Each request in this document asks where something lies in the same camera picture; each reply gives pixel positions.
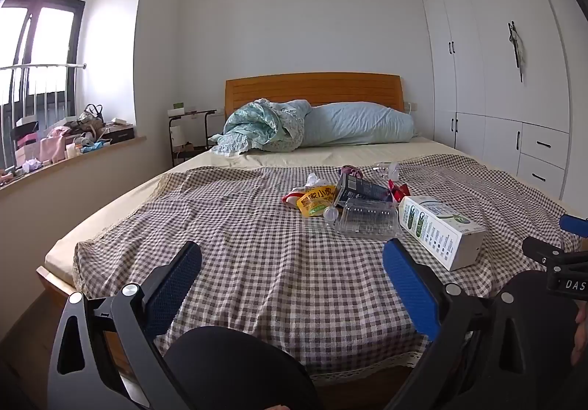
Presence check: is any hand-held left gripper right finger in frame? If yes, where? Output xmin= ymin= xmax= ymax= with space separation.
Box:
xmin=383 ymin=238 xmax=538 ymax=410

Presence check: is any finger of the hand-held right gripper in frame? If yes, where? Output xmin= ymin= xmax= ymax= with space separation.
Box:
xmin=559 ymin=214 xmax=588 ymax=238
xmin=522 ymin=236 xmax=565 ymax=265

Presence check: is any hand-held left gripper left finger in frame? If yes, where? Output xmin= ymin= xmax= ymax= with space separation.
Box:
xmin=47 ymin=241 xmax=203 ymax=410

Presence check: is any white milk carton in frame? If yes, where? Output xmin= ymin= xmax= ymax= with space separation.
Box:
xmin=399 ymin=195 xmax=488 ymax=272

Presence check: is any clear plastic clamshell box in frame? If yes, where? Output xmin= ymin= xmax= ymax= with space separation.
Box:
xmin=337 ymin=197 xmax=398 ymax=240

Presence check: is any red cartoon snack packet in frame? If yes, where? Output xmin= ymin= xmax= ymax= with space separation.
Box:
xmin=388 ymin=179 xmax=412 ymax=204

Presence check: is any dark blue carton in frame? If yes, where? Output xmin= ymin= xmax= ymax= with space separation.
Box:
xmin=334 ymin=172 xmax=393 ymax=209

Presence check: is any yellow snack pouch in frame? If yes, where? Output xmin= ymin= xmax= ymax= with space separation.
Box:
xmin=296 ymin=186 xmax=339 ymax=218

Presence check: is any person's right hand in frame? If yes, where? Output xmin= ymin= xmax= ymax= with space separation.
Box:
xmin=573 ymin=303 xmax=588 ymax=362

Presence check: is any brown checked blanket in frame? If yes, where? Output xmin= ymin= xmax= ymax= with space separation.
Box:
xmin=73 ymin=154 xmax=582 ymax=381

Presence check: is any cream bed sheet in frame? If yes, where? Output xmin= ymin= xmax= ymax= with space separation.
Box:
xmin=44 ymin=136 xmax=577 ymax=286

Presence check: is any wooden windowsill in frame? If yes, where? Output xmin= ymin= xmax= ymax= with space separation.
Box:
xmin=0 ymin=135 xmax=148 ymax=191

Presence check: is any black box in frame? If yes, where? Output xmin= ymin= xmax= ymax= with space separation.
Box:
xmin=102 ymin=125 xmax=136 ymax=145

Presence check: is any light blue pillow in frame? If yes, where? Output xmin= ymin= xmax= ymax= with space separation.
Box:
xmin=301 ymin=102 xmax=417 ymax=149

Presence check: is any white wardrobe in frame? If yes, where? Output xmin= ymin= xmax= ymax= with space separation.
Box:
xmin=411 ymin=0 xmax=588 ymax=218

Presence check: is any black metal bedside rack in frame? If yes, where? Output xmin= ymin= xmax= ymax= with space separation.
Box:
xmin=168 ymin=109 xmax=218 ymax=169

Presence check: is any green floral quilt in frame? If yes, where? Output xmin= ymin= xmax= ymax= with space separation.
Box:
xmin=209 ymin=98 xmax=314 ymax=156

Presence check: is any pink bag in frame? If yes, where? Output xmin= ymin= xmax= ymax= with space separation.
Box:
xmin=39 ymin=127 xmax=68 ymax=163

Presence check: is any grey handbag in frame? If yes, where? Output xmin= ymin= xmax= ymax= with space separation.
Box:
xmin=79 ymin=104 xmax=105 ymax=126

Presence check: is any dark pink box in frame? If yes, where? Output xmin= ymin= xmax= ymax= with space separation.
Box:
xmin=11 ymin=120 xmax=40 ymax=149

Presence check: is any wooden bed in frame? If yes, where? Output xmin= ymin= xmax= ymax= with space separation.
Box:
xmin=36 ymin=72 xmax=584 ymax=410

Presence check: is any metal window railing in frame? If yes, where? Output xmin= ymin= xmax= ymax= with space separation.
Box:
xmin=0 ymin=63 xmax=87 ymax=172

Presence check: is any dark framed window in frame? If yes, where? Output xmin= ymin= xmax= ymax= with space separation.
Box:
xmin=0 ymin=0 xmax=87 ymax=172

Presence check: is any grey hanging strap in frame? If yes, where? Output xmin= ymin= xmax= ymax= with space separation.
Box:
xmin=508 ymin=21 xmax=525 ymax=83

